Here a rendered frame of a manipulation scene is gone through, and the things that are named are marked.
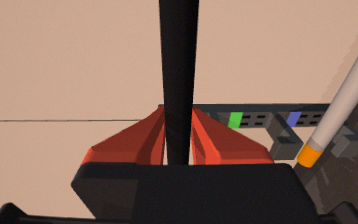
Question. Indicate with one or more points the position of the grey metal bar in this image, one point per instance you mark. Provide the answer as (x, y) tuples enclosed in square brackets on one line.
[(338, 111)]

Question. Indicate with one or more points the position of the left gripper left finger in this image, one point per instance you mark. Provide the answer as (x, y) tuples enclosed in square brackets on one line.
[(134, 144)]

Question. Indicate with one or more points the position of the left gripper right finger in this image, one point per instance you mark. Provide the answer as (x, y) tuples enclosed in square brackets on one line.
[(223, 145)]

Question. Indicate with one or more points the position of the black metal bar with green ends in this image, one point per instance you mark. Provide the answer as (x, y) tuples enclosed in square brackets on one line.
[(178, 34)]

